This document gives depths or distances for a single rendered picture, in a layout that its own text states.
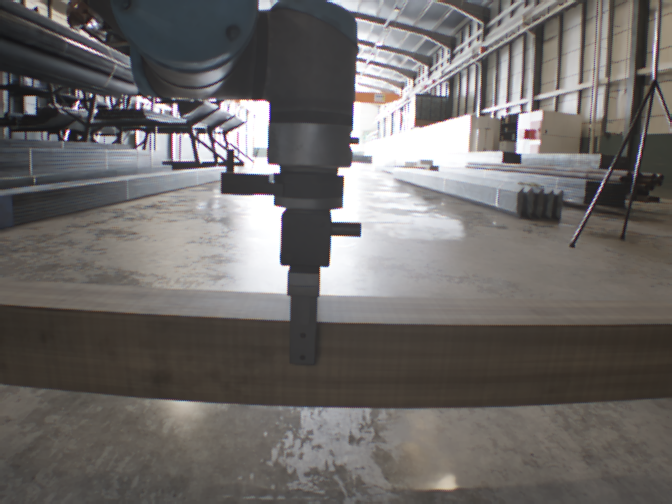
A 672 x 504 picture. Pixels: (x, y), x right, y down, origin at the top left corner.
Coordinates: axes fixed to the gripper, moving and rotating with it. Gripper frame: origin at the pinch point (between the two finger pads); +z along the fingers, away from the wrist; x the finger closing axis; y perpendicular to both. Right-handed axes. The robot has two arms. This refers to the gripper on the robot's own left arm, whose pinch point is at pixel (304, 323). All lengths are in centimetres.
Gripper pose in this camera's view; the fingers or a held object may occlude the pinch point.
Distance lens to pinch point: 52.0
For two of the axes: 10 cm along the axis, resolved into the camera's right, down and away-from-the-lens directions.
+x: -0.3, -2.0, 9.8
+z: -0.4, 9.8, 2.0
